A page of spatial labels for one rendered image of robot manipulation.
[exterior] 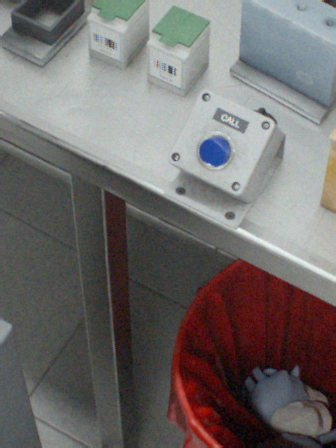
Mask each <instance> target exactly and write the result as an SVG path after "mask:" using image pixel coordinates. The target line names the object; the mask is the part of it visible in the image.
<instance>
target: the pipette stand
mask: <svg viewBox="0 0 336 448"><path fill-rule="evenodd" d="M299 1H300V0H242V8H241V13H242V19H241V28H240V39H239V47H240V50H239V59H238V60H237V61H236V62H235V63H234V64H233V65H232V66H231V67H230V68H229V70H230V74H231V75H234V76H235V77H237V78H239V79H241V80H243V81H244V82H246V83H248V84H250V85H252V86H254V87H255V88H257V89H259V90H260V91H262V92H263V93H265V94H267V95H269V96H271V97H272V98H274V99H276V100H278V101H280V102H281V103H283V104H284V105H286V106H288V107H290V108H291V109H293V110H295V111H297V112H299V113H300V114H302V115H303V116H305V117H307V118H308V119H310V120H312V121H314V122H316V123H318V124H320V123H321V122H322V121H323V120H324V119H325V117H326V116H327V114H328V113H329V112H330V111H331V110H332V109H333V108H334V105H335V104H336V9H335V8H333V7H331V6H329V5H328V4H326V3H324V2H322V1H320V0H306V2H305V8H304V10H303V11H299V7H300V5H299Z"/></svg>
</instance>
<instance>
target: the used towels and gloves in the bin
mask: <svg viewBox="0 0 336 448"><path fill-rule="evenodd" d="M252 373H253V375H254V376H255V378H256V379H257V381H258V382H259V383H258V384H257V385H256V384H255V383H254V382H253V381H252V379H251V378H250V377H249V378H248V379H247V380H246V381H245V383H246V388H247V389H248V390H249V394H247V393H246V392H245V389H244V388H245V384H244V383H243V384H242V389H243V391H241V392H240V400H241V402H242V403H243V402H244V401H245V400H247V406H248V407H249V408H250V410H251V412H250V413H251V415H252V416H253V417H254V418H255V419H256V420H257V421H258V422H260V424H261V425H262V426H263V427H264V428H265V429H266V431H267V432H268V433H269V435H270V436H271V438H272V439H271V440H266V441H264V442H260V443H257V444H254V445H251V446H248V447H247V448H323V447H322V446H321V445H323V444H326V443H329V442H332V441H334V440H336V428H334V429H333V430H331V431H330V429H331V426H332V423H333V419H332V413H331V412H330V411H329V409H328V408H329V405H328V400H327V398H326V397H325V396H324V395H323V394H322V393H321V392H318V391H316V390H313V388H312V387H309V386H308V385H305V384H304V383H303V382H302V381H301V380H300V378H299V367H298V365H297V364H296V365H294V368H293V370H292V372H291V375H290V374H288V373H287V371H285V370H281V371H278V370H276V369H266V370H263V371H261V370H260V369H259V367H256V368H255V369H254V370H253V371H252ZM266 375H269V376H270V377H267V376H266Z"/></svg>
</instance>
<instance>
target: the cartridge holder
mask: <svg viewBox="0 0 336 448"><path fill-rule="evenodd" d="M94 2H95V1H94V0H23V1H22V2H21V3H19V5H18V6H17V7H16V8H15V9H14V10H13V11H12V12H11V19H12V21H11V24H12V25H11V26H10V27H9V29H8V30H7V31H6V32H5V33H4V34H3V35H2V36H1V37H0V46H1V47H3V48H4V47H5V48H7V49H8V50H10V51H11V52H13V53H14V52H15V53H16V54H18V55H20V56H22V57H24V58H27V59H29V60H30V61H32V62H34V63H37V64H39V65H41V66H44V65H45V64H46V63H47V61H48V60H49V59H50V58H51V57H52V56H53V55H54V54H55V53H56V52H57V51H58V50H59V49H60V48H61V47H62V46H63V44H64V43H66V42H67V41H68V40H69V39H70V38H71V37H72V36H73V35H74V34H75V33H76V31H77V30H78V29H79V28H80V27H81V26H82V25H83V24H84V23H85V22H86V21H87V17H88V16H89V14H90V13H91V12H92V9H91V7H92V4H93V3H94Z"/></svg>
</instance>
